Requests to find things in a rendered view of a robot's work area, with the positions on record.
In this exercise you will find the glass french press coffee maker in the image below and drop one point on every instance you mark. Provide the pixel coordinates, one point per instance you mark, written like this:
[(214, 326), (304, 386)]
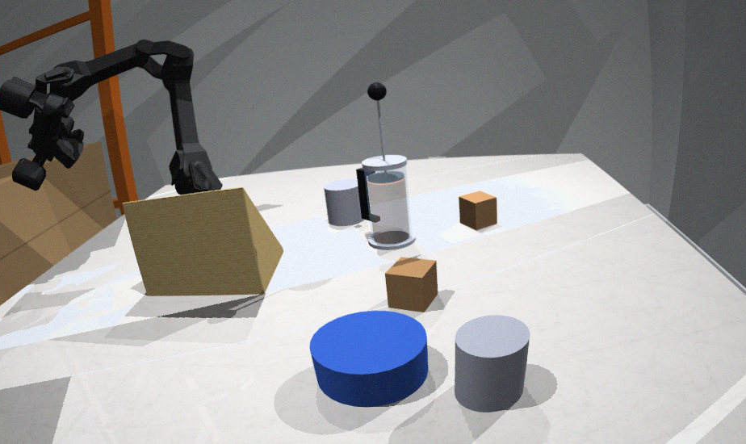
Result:
[(384, 193)]

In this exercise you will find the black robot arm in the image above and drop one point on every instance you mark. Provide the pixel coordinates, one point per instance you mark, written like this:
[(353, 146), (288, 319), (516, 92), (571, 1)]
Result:
[(190, 167)]

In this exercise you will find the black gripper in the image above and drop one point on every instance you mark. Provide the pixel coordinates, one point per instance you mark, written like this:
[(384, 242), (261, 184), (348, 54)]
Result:
[(32, 173)]

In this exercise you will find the blue cylinder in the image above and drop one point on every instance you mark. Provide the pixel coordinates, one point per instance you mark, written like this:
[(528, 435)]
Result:
[(370, 358)]

